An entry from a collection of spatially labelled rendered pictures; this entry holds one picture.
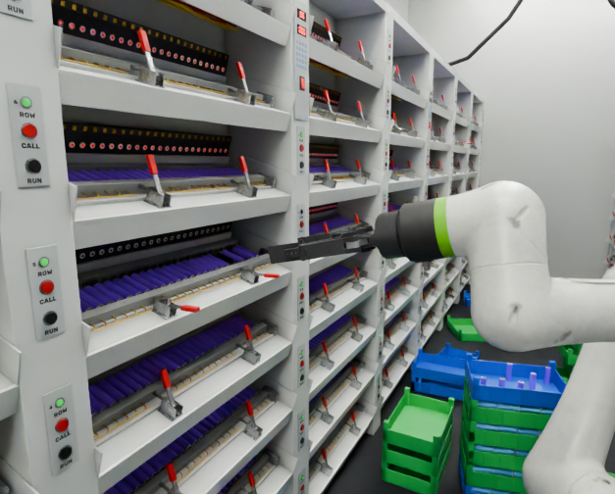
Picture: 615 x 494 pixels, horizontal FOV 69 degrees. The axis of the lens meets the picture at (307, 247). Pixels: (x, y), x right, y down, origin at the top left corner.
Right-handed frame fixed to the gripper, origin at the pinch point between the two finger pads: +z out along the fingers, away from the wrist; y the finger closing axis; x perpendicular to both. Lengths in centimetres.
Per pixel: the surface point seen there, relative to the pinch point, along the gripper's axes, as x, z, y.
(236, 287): -7.7, 22.2, 8.6
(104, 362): -10.8, 21.7, -26.8
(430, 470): -92, 8, 75
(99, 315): -4.0, 24.3, -24.1
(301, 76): 39, 10, 34
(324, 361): -44, 31, 57
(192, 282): -3.8, 24.3, -2.3
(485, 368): -63, -12, 97
